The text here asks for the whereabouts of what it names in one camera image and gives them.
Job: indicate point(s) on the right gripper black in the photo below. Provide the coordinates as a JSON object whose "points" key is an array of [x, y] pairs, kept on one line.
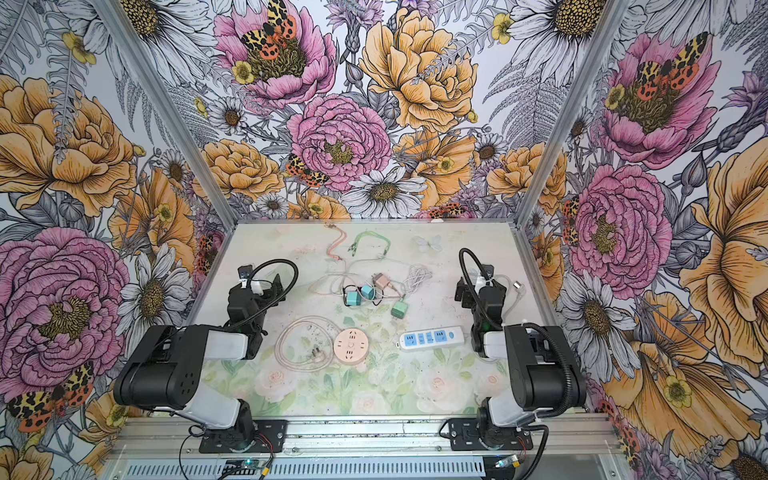
{"points": [[485, 289]]}

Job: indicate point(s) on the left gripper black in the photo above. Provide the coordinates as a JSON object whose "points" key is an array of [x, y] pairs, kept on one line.
{"points": [[258, 289]]}

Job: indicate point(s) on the teal charger with black cable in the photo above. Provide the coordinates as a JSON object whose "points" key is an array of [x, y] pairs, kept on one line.
{"points": [[352, 297]]}

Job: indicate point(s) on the teal charger with white cable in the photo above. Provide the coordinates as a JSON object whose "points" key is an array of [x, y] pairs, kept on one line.
{"points": [[368, 292]]}

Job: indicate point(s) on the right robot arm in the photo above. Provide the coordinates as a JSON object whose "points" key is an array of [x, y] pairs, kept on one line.
{"points": [[544, 380]]}

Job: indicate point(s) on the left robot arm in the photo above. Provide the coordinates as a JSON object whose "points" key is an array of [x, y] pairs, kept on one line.
{"points": [[164, 372]]}

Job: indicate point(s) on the green charger plug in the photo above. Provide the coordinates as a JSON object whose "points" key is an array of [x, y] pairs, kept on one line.
{"points": [[399, 309]]}

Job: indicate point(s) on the pink charger plug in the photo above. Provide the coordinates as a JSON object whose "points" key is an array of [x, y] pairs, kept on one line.
{"points": [[381, 281]]}

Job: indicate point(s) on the white blue power strip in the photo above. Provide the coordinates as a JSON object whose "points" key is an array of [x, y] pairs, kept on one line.
{"points": [[441, 337]]}

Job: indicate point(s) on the round pink power socket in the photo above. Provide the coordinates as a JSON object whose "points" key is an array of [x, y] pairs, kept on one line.
{"points": [[351, 346]]}

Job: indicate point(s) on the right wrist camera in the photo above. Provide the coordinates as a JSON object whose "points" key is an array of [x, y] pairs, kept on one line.
{"points": [[486, 275]]}

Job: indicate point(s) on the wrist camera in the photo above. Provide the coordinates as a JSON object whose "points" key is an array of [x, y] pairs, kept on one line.
{"points": [[244, 272], [486, 275]]}

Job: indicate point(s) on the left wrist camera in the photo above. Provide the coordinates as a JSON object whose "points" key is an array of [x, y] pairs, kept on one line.
{"points": [[244, 272]]}

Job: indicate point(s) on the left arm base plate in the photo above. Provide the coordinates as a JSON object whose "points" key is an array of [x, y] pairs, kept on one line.
{"points": [[262, 436]]}

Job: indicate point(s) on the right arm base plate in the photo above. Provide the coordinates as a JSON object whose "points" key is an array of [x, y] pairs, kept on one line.
{"points": [[470, 434]]}

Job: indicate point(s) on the aluminium front rail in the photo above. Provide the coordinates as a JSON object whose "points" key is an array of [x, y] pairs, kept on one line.
{"points": [[166, 438]]}

